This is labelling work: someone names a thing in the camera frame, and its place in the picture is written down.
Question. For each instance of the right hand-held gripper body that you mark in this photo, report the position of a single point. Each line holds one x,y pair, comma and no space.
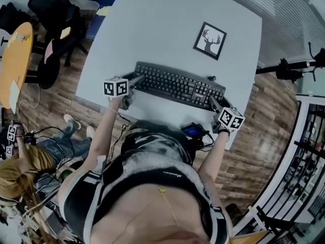
231,118

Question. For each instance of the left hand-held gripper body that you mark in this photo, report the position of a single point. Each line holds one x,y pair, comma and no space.
115,86

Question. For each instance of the black keyboard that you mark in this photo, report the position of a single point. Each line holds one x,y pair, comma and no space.
175,84

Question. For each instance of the person's left forearm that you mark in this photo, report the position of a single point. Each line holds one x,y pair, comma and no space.
104,128

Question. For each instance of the person's right forearm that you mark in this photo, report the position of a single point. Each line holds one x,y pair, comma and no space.
215,151

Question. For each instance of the black wristband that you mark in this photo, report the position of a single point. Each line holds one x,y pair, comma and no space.
224,132

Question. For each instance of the black device with blue screen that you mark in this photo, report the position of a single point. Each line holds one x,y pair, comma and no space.
193,130

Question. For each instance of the black framed deer picture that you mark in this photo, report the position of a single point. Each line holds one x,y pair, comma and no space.
210,41

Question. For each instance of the yellow sticky note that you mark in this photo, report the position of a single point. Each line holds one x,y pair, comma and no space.
102,11
65,32

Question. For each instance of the black coat rack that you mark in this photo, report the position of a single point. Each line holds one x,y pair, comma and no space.
287,68

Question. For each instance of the pink paper sheet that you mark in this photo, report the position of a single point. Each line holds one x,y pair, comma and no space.
48,51

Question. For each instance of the black metal railing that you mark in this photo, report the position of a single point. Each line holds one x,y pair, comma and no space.
304,149

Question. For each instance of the person's grey black knit top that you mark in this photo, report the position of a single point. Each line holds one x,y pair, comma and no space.
142,166

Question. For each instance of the green round object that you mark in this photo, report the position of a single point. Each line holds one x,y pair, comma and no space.
67,174

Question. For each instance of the round wooden table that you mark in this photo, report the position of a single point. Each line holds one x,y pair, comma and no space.
15,65

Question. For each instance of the glass partition with blinds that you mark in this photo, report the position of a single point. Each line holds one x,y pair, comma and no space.
279,14

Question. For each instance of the wooden board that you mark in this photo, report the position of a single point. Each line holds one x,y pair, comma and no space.
251,236

